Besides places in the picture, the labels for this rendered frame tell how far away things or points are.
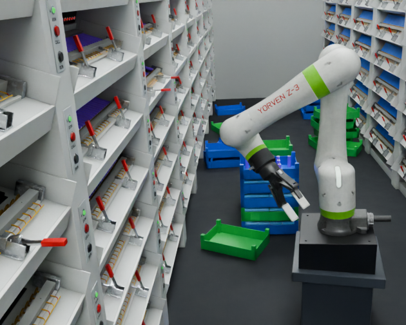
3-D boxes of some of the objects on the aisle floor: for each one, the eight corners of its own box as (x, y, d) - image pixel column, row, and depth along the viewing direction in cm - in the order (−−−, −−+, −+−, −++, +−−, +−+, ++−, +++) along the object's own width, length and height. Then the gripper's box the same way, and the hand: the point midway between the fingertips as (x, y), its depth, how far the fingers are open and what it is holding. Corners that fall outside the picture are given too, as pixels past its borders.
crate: (294, 217, 274) (294, 204, 271) (298, 234, 255) (298, 220, 252) (241, 218, 276) (241, 205, 274) (241, 235, 257) (241, 221, 255)
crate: (269, 242, 249) (269, 227, 246) (254, 260, 232) (254, 246, 229) (218, 231, 262) (217, 218, 260) (200, 248, 246) (200, 235, 243)
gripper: (251, 184, 189) (283, 229, 183) (265, 157, 167) (303, 206, 160) (267, 176, 192) (299, 220, 185) (283, 147, 169) (319, 196, 163)
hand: (299, 211), depth 173 cm, fingers open, 13 cm apart
